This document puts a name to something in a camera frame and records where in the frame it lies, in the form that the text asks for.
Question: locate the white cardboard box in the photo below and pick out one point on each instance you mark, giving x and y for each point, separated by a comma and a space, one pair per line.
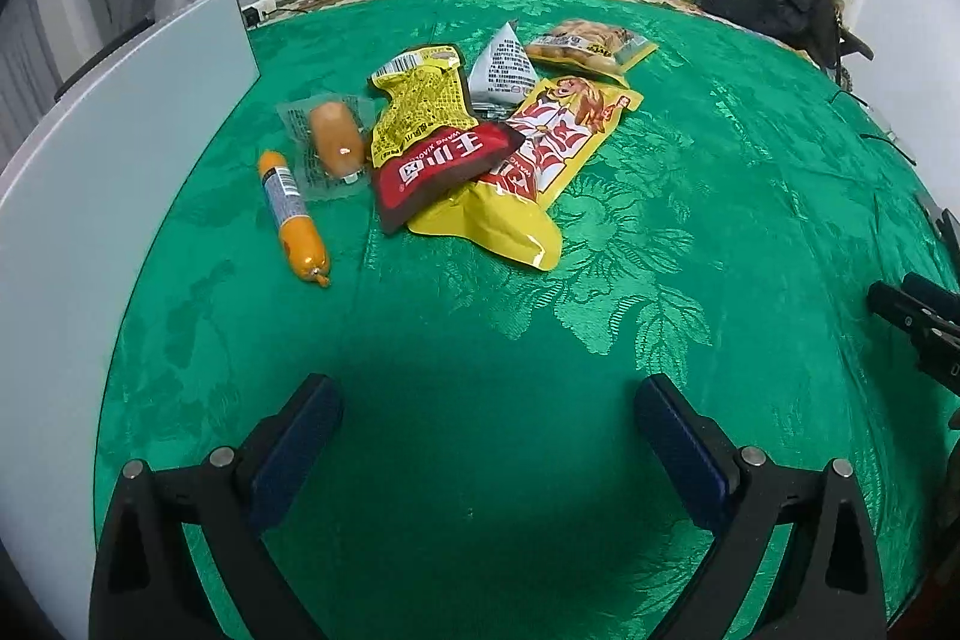
82, 200

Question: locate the yellow bag of round snacks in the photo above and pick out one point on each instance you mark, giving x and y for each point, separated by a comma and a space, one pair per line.
605, 51

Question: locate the grey triangular snack packet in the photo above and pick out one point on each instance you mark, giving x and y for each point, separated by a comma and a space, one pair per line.
502, 76

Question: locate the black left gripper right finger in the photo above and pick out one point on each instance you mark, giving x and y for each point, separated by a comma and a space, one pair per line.
829, 582

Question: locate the black jacket pile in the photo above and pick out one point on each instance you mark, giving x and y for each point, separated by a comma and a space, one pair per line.
814, 26

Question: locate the green floral bedspread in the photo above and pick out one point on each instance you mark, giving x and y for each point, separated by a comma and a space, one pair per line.
487, 480

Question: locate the yellow red chicken snack pouch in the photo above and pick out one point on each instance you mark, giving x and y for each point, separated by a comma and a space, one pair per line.
563, 121

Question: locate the white power strip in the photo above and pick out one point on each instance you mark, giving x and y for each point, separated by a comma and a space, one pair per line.
258, 12

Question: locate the yellow red long snack packet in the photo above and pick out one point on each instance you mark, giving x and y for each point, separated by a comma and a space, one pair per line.
427, 142

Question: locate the orange sausage stick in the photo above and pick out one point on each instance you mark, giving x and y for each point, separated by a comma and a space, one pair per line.
304, 250

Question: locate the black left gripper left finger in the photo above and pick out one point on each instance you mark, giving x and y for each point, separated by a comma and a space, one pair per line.
145, 584

